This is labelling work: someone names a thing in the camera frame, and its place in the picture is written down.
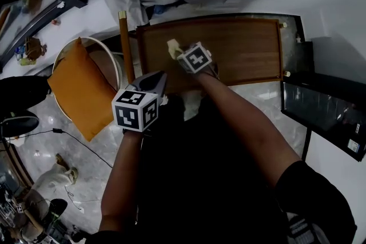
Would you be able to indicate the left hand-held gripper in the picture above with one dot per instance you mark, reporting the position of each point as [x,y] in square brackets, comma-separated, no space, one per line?
[128,114]

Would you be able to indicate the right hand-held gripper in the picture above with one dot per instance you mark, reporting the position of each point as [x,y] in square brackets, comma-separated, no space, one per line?
[195,58]

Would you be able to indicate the pale yellow cloth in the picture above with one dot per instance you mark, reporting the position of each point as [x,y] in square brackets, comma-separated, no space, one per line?
[173,47]

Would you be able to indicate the person's left forearm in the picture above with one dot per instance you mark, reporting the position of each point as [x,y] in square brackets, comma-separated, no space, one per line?
[120,180]

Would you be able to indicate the person's right forearm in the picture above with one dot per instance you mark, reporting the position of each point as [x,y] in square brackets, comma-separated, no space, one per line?
[246,128]

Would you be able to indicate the black glass-door cabinet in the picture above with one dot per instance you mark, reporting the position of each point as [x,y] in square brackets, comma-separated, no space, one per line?
[320,105]

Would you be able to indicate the round white chair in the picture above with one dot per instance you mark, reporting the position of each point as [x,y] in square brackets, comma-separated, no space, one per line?
[100,57]

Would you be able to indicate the blue fabric item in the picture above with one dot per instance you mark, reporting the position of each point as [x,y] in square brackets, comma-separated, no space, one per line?
[158,9]

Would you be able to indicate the orange cushion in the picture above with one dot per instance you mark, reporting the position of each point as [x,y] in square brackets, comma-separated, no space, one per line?
[83,94]

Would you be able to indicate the person's black clothing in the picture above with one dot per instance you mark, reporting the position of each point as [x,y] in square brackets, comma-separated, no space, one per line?
[200,180]

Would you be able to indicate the small red item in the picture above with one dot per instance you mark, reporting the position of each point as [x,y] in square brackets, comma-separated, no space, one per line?
[55,21]

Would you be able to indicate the white paper scrap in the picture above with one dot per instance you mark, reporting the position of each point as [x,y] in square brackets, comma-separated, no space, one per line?
[60,4]

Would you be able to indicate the small brown bag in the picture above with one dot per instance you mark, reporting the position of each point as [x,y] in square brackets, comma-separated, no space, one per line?
[34,48]

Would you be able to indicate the yellow-green small item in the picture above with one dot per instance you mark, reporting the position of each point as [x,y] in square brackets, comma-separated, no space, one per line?
[27,61]

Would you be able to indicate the small blue bottle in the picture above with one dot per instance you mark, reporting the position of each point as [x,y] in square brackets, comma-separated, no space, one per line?
[19,51]

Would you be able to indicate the black office chair seat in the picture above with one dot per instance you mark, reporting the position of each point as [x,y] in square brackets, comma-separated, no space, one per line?
[20,125]

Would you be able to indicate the black round stool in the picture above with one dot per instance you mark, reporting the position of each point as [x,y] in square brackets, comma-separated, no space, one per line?
[57,207]

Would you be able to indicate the wooden shelf with clutter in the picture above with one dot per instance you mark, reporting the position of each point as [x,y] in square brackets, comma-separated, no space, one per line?
[11,217]

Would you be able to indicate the white wall plug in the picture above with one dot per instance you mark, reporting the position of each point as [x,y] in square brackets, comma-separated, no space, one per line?
[298,37]

